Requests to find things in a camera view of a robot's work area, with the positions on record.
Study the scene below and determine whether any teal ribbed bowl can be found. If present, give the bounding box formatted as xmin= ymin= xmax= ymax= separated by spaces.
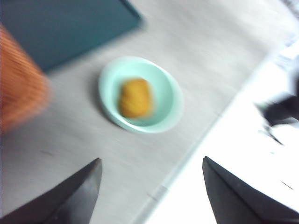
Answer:
xmin=98 ymin=56 xmax=185 ymax=134

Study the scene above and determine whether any dark rectangular tray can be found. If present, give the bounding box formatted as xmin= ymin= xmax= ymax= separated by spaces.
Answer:
xmin=0 ymin=0 xmax=143 ymax=73

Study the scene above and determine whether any brown kiwifruit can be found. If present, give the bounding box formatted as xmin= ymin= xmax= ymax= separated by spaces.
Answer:
xmin=118 ymin=78 xmax=154 ymax=119

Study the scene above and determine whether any brown wicker basket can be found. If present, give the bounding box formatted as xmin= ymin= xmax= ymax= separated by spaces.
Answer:
xmin=0 ymin=23 xmax=51 ymax=134

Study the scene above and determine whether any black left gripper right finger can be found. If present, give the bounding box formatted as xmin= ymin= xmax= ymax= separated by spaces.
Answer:
xmin=202 ymin=156 xmax=299 ymax=224

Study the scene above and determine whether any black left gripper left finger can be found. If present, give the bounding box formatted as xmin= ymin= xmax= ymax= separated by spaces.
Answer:
xmin=0 ymin=158 xmax=103 ymax=224

